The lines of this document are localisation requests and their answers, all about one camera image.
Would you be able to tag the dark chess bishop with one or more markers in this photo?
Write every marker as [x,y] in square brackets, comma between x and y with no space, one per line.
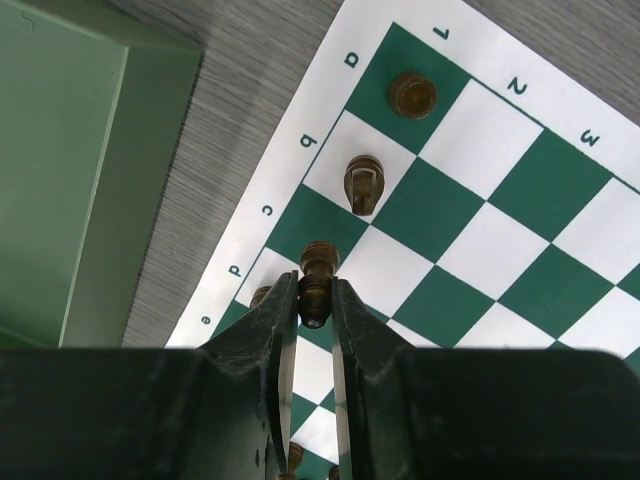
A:
[319,262]

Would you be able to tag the dark chess knight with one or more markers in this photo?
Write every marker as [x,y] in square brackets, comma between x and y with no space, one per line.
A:
[364,183]

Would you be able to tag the green plastic tray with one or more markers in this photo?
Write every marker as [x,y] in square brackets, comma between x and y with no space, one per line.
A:
[92,105]

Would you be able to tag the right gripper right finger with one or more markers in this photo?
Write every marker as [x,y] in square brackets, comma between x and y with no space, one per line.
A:
[371,425]

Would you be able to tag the dark chess rook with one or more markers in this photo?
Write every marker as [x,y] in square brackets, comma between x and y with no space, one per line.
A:
[412,95]

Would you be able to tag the green white chess board mat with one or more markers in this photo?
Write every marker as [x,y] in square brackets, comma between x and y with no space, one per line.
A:
[504,248]

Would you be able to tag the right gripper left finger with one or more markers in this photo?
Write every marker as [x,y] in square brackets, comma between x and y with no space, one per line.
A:
[244,415]

